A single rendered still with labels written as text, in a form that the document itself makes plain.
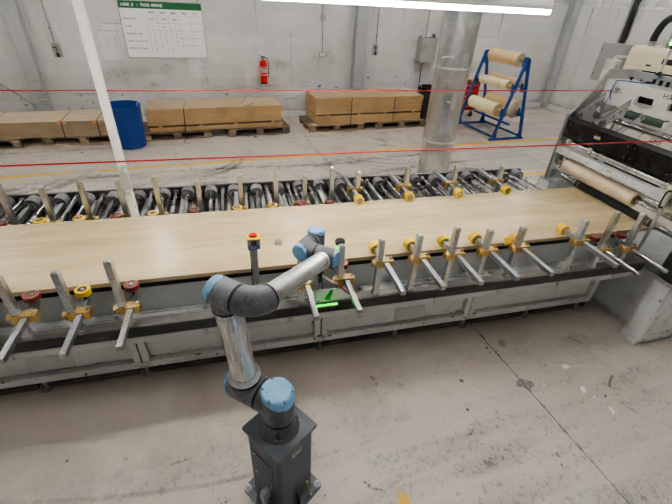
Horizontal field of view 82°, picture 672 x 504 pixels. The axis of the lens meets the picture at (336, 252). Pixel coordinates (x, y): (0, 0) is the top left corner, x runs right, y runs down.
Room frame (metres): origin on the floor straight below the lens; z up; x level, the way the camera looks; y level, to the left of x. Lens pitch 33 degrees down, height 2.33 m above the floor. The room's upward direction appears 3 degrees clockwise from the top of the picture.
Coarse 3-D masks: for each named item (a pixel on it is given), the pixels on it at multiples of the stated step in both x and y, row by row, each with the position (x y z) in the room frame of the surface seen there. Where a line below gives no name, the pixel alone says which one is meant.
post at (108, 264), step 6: (108, 258) 1.59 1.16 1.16; (108, 264) 1.57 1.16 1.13; (108, 270) 1.57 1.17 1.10; (114, 270) 1.60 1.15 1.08; (108, 276) 1.57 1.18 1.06; (114, 276) 1.58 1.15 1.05; (114, 282) 1.57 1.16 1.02; (114, 288) 1.57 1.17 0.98; (120, 288) 1.60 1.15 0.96; (114, 294) 1.57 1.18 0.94; (120, 294) 1.58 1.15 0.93; (120, 300) 1.57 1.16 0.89; (120, 306) 1.57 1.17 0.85
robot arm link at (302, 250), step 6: (300, 240) 1.61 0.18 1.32; (306, 240) 1.61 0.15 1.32; (312, 240) 1.62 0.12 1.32; (294, 246) 1.57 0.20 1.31; (300, 246) 1.55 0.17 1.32; (306, 246) 1.57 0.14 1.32; (312, 246) 1.56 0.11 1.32; (294, 252) 1.57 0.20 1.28; (300, 252) 1.55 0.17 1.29; (306, 252) 1.54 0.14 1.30; (300, 258) 1.55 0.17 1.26; (306, 258) 1.54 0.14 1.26
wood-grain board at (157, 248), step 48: (528, 192) 3.35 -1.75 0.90; (0, 240) 2.07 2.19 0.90; (48, 240) 2.10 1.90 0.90; (96, 240) 2.13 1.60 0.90; (144, 240) 2.17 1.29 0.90; (192, 240) 2.20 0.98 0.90; (240, 240) 2.24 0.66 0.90; (288, 240) 2.27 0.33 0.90; (432, 240) 2.38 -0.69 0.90; (528, 240) 2.47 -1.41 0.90; (48, 288) 1.63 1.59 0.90
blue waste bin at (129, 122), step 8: (112, 104) 6.63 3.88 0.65; (120, 104) 6.72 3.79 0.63; (128, 104) 6.77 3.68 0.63; (136, 104) 6.74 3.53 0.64; (120, 112) 6.26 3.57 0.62; (128, 112) 6.32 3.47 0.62; (136, 112) 6.43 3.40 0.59; (120, 120) 6.26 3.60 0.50; (128, 120) 6.31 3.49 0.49; (136, 120) 6.41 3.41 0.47; (120, 128) 6.27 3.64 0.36; (128, 128) 6.30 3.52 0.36; (136, 128) 6.38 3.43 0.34; (120, 136) 6.27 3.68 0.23; (128, 136) 6.29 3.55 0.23; (136, 136) 6.36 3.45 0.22; (144, 136) 6.54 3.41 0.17; (128, 144) 6.29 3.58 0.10; (136, 144) 6.35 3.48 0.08; (144, 144) 6.49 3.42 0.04
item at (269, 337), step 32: (544, 256) 2.59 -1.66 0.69; (576, 256) 2.68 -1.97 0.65; (96, 288) 1.73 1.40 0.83; (160, 288) 1.83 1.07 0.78; (192, 288) 1.87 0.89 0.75; (320, 288) 2.10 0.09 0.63; (544, 288) 2.67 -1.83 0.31; (576, 288) 2.77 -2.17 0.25; (0, 320) 1.59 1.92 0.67; (320, 320) 2.10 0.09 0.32; (352, 320) 2.20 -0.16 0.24; (384, 320) 2.28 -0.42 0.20; (416, 320) 2.33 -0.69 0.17; (448, 320) 2.40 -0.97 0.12; (480, 320) 2.51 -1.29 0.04; (96, 352) 1.72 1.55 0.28; (128, 352) 1.77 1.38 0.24; (160, 352) 1.83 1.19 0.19; (192, 352) 1.87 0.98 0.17; (224, 352) 1.91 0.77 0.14; (256, 352) 1.99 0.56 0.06; (0, 384) 1.53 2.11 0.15; (32, 384) 1.60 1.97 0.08; (64, 384) 1.64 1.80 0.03
